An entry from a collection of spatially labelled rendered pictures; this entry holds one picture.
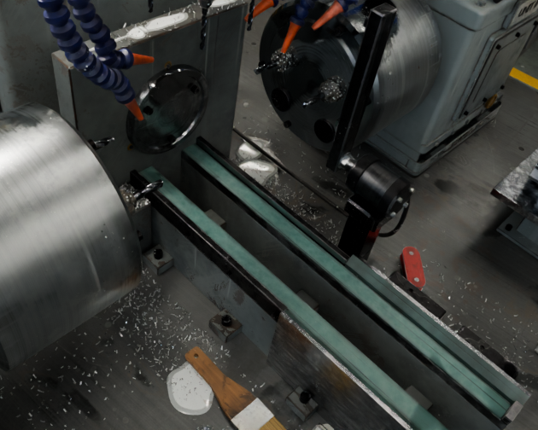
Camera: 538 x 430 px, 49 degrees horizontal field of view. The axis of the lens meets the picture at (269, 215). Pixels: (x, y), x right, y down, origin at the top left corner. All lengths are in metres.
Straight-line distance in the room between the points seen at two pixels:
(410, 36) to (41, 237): 0.62
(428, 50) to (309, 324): 0.47
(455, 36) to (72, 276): 0.72
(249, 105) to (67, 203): 0.74
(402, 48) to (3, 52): 0.56
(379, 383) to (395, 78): 0.44
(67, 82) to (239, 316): 0.40
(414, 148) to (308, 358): 0.54
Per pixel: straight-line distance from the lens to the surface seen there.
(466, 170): 1.29
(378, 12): 0.73
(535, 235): 1.19
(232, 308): 0.89
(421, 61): 0.97
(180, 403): 0.85
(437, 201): 1.19
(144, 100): 0.84
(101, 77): 0.63
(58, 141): 0.63
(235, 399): 0.85
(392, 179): 0.82
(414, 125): 1.16
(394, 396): 0.77
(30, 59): 0.89
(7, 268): 0.59
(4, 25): 0.85
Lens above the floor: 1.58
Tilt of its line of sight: 47 degrees down
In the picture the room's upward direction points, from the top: 12 degrees clockwise
